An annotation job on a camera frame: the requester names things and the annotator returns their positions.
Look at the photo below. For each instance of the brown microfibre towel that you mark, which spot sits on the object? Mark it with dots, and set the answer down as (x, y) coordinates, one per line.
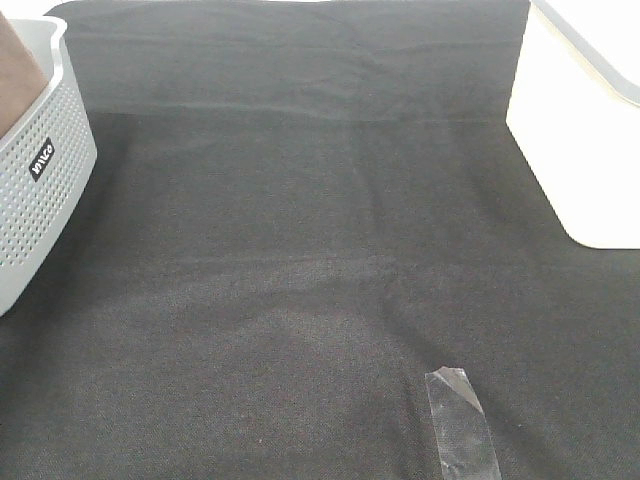
(21, 78)

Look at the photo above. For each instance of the black table cloth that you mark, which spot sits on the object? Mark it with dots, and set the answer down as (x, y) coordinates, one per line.
(297, 212)

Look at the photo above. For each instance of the clear tape strip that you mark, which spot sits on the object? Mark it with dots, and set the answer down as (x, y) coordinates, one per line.
(464, 443)

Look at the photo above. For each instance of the grey perforated laundry basket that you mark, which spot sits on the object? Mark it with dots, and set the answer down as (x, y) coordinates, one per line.
(47, 157)

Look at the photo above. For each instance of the white plastic storage bin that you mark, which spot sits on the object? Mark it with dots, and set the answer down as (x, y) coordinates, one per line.
(574, 114)

